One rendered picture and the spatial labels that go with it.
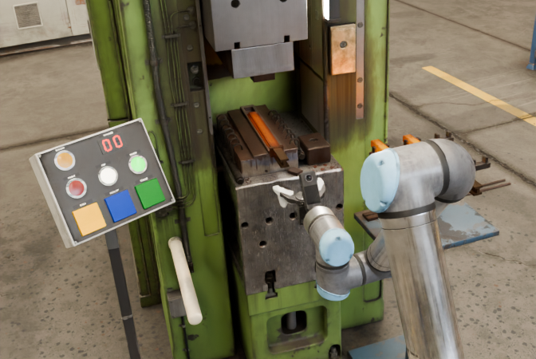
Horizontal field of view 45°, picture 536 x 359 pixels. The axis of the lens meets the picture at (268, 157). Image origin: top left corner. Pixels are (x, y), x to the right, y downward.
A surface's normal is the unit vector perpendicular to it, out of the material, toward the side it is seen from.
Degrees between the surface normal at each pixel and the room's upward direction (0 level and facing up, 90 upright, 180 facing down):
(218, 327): 90
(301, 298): 90
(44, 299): 0
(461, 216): 0
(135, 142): 60
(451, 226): 0
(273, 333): 90
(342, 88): 90
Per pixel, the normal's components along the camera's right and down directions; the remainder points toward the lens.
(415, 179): 0.29, -0.02
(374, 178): -0.95, 0.08
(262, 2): 0.26, 0.43
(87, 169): 0.53, -0.18
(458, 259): -0.06, -0.89
